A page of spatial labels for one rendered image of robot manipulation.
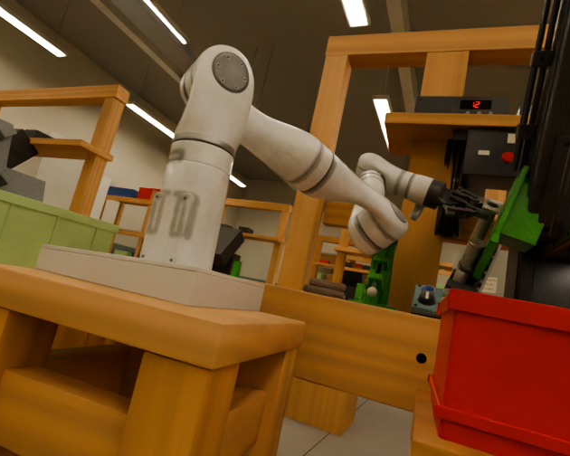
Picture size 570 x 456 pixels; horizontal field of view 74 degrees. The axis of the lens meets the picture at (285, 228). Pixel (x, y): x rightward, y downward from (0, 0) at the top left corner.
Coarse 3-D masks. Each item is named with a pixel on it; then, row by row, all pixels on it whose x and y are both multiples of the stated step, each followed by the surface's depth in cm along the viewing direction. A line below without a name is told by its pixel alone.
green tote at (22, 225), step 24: (0, 192) 67; (0, 216) 67; (24, 216) 71; (48, 216) 74; (72, 216) 78; (0, 240) 67; (24, 240) 71; (48, 240) 75; (72, 240) 79; (96, 240) 83; (24, 264) 71
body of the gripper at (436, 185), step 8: (432, 184) 96; (440, 184) 96; (432, 192) 95; (440, 192) 95; (448, 192) 98; (424, 200) 97; (432, 200) 96; (440, 200) 95; (448, 200) 95; (432, 208) 98
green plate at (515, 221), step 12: (528, 168) 83; (516, 180) 87; (516, 192) 83; (504, 204) 89; (516, 204) 83; (504, 216) 82; (516, 216) 83; (528, 216) 82; (504, 228) 83; (516, 228) 82; (528, 228) 81; (540, 228) 81; (504, 240) 86; (516, 240) 83; (528, 240) 81
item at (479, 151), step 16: (480, 128) 115; (480, 144) 114; (496, 144) 112; (512, 144) 111; (464, 160) 114; (480, 160) 113; (496, 160) 111; (512, 160) 110; (464, 176) 116; (480, 176) 113; (496, 176) 111; (512, 176) 109
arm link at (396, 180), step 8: (360, 160) 104; (368, 160) 102; (376, 160) 102; (384, 160) 103; (360, 168) 104; (368, 168) 102; (376, 168) 101; (384, 168) 101; (392, 168) 101; (392, 176) 100; (400, 176) 99; (408, 176) 99; (392, 184) 100; (400, 184) 99; (392, 192) 102; (400, 192) 100
